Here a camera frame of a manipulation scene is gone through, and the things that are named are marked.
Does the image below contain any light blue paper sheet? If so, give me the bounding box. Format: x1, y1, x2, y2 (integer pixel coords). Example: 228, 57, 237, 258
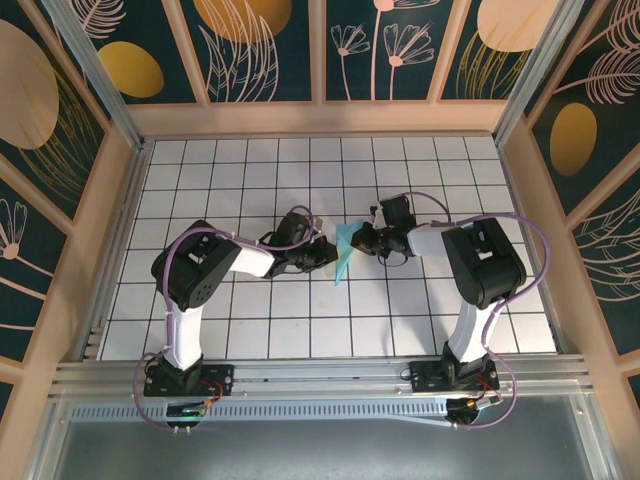
332, 222, 359, 289

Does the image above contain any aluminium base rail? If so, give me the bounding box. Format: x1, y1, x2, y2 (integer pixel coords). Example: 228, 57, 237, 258
48, 353, 594, 401

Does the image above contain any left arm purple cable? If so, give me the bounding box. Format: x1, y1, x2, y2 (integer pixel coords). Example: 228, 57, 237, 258
130, 204, 324, 434

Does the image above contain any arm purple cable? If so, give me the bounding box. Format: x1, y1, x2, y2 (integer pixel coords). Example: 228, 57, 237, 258
379, 191, 552, 432
130, 204, 324, 434

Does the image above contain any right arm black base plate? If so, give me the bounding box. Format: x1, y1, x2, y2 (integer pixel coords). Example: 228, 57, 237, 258
408, 360, 501, 394

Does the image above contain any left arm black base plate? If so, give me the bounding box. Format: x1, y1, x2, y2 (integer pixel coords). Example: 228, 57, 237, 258
143, 363, 236, 399

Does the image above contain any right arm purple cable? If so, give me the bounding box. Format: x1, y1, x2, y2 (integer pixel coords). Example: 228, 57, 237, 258
379, 191, 552, 432

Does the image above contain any grey slotted cable duct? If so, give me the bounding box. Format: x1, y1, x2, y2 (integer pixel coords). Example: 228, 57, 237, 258
69, 399, 454, 427

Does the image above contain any aluminium corner post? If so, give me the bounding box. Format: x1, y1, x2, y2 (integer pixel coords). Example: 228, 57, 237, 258
39, 0, 147, 151
492, 0, 587, 146

